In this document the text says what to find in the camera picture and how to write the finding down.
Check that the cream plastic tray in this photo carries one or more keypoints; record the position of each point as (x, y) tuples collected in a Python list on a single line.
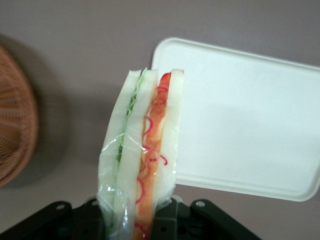
[(245, 125)]

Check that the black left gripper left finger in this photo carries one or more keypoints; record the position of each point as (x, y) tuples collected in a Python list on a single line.
[(82, 225)]

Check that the round brown wicker basket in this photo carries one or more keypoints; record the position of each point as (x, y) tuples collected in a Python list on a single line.
[(17, 120)]

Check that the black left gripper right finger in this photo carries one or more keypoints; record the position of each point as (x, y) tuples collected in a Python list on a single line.
[(175, 225)]

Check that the triangle sandwich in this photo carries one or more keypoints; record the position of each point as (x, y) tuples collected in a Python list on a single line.
[(140, 150)]

